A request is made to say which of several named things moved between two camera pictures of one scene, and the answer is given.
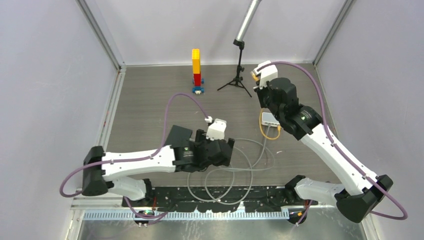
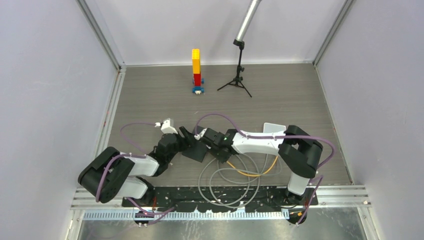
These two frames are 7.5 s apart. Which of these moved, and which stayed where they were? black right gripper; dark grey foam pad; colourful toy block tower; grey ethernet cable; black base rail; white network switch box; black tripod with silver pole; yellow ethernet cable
Moved: yellow ethernet cable; white network switch box; black right gripper; dark grey foam pad; grey ethernet cable
Stayed: colourful toy block tower; black tripod with silver pole; black base rail
